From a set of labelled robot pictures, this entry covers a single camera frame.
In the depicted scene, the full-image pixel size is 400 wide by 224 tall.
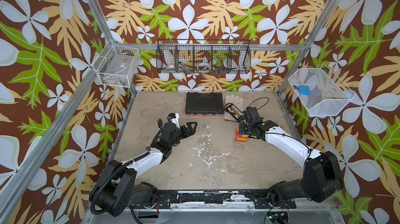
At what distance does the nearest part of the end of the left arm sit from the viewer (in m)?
0.67

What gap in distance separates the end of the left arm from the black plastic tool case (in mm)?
236

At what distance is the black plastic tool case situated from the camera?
1040mm
